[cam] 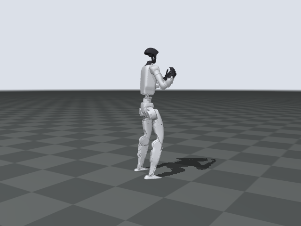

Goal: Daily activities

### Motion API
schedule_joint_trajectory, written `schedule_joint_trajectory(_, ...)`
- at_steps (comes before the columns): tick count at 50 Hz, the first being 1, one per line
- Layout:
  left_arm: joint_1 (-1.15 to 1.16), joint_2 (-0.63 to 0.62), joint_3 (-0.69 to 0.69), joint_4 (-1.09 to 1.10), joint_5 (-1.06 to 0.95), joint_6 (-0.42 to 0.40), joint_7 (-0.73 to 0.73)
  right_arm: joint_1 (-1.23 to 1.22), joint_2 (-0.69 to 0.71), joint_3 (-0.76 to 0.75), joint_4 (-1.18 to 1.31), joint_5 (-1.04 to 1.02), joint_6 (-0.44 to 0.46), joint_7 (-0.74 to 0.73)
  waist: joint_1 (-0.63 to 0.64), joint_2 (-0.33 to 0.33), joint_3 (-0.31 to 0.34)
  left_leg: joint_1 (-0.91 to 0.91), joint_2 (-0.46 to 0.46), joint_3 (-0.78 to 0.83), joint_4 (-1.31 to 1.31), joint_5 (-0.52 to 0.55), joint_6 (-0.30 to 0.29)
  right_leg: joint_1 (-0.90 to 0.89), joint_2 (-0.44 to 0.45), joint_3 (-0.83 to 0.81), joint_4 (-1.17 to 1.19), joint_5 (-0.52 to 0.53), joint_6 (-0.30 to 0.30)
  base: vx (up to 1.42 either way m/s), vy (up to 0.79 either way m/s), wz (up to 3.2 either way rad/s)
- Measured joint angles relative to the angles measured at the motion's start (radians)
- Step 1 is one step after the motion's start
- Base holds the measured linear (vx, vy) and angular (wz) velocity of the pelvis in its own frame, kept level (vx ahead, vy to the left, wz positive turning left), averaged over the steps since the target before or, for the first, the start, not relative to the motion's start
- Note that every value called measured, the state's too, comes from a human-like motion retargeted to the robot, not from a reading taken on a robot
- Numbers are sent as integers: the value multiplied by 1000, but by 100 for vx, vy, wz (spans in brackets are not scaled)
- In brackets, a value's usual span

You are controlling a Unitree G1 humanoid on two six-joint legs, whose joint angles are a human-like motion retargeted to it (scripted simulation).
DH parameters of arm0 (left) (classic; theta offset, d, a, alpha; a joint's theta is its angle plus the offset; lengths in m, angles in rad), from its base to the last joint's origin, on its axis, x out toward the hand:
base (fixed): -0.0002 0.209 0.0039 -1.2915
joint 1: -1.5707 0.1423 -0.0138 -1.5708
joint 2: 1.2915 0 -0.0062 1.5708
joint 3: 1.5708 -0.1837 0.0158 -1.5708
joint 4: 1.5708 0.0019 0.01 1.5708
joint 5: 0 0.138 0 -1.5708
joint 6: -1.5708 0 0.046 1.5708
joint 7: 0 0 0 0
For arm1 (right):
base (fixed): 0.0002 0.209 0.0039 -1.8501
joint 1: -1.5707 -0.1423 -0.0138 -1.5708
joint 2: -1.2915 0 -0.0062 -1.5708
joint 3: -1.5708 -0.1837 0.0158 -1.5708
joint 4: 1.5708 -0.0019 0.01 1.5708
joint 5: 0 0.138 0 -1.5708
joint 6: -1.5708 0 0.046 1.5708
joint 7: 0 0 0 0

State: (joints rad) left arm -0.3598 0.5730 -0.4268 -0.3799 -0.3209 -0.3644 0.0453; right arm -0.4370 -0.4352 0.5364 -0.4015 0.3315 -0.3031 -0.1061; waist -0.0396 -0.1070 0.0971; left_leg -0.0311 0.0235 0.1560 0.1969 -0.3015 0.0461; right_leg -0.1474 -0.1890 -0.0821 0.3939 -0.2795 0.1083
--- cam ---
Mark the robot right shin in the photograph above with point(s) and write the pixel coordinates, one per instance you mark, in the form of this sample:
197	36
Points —
154	157

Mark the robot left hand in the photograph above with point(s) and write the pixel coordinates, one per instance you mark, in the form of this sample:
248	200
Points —
167	75

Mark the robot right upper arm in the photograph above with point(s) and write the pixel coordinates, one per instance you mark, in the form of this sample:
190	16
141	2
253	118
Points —
155	71

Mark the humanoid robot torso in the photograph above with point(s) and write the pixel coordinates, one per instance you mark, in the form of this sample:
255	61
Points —
147	87

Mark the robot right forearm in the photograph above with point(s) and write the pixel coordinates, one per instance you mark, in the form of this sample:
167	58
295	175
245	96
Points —
169	81

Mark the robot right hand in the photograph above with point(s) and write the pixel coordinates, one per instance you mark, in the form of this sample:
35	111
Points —
172	73

